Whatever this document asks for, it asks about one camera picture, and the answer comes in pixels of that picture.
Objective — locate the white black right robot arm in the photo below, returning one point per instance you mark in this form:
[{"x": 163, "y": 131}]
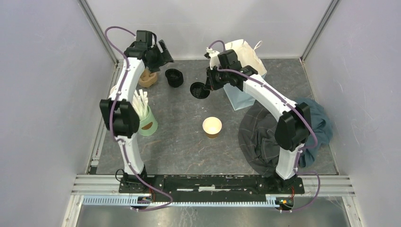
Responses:
[{"x": 293, "y": 119}]

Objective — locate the brown pulp cup carriers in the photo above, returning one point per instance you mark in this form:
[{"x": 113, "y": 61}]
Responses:
[{"x": 148, "y": 78}]

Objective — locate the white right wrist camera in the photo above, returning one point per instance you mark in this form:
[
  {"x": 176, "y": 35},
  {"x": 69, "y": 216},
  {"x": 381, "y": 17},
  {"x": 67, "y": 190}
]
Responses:
[{"x": 212, "y": 55}]

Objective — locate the stack of black lids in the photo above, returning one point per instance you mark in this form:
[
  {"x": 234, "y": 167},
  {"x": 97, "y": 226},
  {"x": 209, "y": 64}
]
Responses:
[{"x": 174, "y": 77}]

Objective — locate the white slotted cable duct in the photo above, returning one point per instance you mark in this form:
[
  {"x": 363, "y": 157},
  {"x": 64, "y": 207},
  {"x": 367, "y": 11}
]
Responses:
[{"x": 136, "y": 201}]

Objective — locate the black plastic cup lid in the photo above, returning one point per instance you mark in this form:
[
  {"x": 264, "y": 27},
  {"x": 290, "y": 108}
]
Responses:
[{"x": 197, "y": 90}]

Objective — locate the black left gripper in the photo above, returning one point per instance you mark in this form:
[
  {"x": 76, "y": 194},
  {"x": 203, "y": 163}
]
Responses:
[{"x": 154, "y": 67}]

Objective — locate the dark grey checked cloth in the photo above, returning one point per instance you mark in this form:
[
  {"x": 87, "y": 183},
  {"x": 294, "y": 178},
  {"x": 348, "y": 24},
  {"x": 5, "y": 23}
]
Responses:
[{"x": 256, "y": 140}]

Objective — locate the white stir sticks bundle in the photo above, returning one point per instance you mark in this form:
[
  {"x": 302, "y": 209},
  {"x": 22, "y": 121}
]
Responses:
[{"x": 140, "y": 103}]

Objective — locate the brown paper coffee cup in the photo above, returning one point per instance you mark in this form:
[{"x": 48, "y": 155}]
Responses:
[{"x": 212, "y": 127}]

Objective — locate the light blue paper bag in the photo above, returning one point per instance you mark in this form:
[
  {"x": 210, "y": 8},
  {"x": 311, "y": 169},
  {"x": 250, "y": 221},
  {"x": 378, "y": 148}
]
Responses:
[{"x": 247, "y": 56}]

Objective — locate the green cup holder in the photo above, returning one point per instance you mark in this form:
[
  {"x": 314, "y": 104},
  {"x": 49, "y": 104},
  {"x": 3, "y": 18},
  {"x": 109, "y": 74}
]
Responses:
[{"x": 148, "y": 125}]

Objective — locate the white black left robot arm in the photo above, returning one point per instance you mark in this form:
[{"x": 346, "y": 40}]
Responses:
[{"x": 120, "y": 117}]

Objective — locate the teal blue cloth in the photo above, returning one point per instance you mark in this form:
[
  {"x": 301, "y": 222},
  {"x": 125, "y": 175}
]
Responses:
[{"x": 322, "y": 127}]

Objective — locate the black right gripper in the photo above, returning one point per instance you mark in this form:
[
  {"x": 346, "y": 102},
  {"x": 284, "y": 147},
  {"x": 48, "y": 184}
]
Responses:
[{"x": 211, "y": 84}]

